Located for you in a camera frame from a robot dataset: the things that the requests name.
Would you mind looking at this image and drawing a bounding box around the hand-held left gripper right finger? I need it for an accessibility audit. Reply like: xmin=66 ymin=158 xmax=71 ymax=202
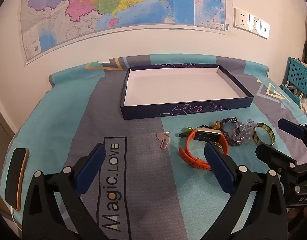
xmin=204 ymin=142 xmax=290 ymax=240

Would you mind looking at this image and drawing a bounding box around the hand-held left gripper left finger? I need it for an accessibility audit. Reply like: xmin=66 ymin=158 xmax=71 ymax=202
xmin=22 ymin=143 xmax=106 ymax=240

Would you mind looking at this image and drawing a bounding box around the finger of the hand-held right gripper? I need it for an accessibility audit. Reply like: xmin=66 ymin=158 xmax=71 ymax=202
xmin=278 ymin=118 xmax=307 ymax=141
xmin=255 ymin=144 xmax=297 ymax=173

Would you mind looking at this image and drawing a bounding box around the gold patterned bangle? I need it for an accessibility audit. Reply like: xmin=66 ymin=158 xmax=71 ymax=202
xmin=252 ymin=122 xmax=276 ymax=146

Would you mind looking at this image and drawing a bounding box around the orange strap watch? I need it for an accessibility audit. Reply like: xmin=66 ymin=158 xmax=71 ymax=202
xmin=179 ymin=127 xmax=229 ymax=171

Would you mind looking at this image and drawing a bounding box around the clear bead bracelet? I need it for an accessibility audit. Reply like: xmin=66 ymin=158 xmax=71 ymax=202
xmin=230 ymin=119 xmax=255 ymax=145

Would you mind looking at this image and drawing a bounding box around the dark purple beaded bracelet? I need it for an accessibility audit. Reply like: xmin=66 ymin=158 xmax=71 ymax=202
xmin=220 ymin=117 xmax=242 ymax=147

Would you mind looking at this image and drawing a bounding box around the pink coil hair tie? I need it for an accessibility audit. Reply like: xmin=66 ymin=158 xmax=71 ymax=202
xmin=156 ymin=131 xmax=171 ymax=150

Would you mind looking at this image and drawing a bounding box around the dark blue shallow box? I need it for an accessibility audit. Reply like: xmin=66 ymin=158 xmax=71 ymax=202
xmin=120 ymin=64 xmax=254 ymax=120

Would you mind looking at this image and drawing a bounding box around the teal grey printed tablecloth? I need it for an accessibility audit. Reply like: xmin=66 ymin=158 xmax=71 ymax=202
xmin=0 ymin=54 xmax=307 ymax=240

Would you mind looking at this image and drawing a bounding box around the teal perforated plastic chair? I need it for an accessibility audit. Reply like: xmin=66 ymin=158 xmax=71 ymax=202
xmin=280 ymin=57 xmax=307 ymax=108

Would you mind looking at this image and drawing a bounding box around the black smartphone orange edge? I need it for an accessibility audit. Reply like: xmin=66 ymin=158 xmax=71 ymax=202
xmin=5 ymin=148 xmax=29 ymax=211

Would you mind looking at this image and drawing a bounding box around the white charging cable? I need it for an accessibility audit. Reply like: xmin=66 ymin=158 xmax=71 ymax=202
xmin=10 ymin=206 xmax=22 ymax=232

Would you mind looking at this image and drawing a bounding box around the white wall socket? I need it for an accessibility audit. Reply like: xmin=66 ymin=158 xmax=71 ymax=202
xmin=260 ymin=19 xmax=270 ymax=39
xmin=234 ymin=8 xmax=250 ymax=30
xmin=249 ymin=14 xmax=261 ymax=34

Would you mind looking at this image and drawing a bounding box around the colourful wall map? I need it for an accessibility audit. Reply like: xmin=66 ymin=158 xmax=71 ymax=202
xmin=20 ymin=0 xmax=237 ymax=67

